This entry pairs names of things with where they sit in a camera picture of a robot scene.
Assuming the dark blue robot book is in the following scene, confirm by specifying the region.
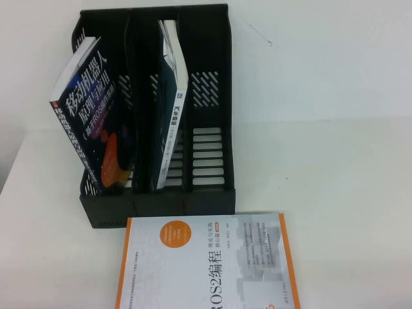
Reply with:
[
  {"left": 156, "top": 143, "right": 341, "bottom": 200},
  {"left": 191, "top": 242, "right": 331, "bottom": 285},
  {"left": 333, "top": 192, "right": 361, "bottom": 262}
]
[{"left": 49, "top": 37, "right": 136, "bottom": 196}]

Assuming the black plastic book stand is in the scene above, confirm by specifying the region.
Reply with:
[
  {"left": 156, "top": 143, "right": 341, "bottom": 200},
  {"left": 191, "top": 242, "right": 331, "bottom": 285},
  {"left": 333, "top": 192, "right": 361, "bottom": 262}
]
[{"left": 69, "top": 2, "right": 238, "bottom": 230}]

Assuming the white-spine car book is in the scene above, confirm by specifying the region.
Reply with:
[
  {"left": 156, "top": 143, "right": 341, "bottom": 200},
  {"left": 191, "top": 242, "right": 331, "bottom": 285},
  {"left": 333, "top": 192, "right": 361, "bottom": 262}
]
[{"left": 156, "top": 19, "right": 189, "bottom": 191}]

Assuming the white orange ROS2 book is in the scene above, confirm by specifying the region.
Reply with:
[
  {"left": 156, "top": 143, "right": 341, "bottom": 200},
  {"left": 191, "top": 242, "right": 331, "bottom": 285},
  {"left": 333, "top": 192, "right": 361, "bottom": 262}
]
[{"left": 114, "top": 212, "right": 302, "bottom": 309}]

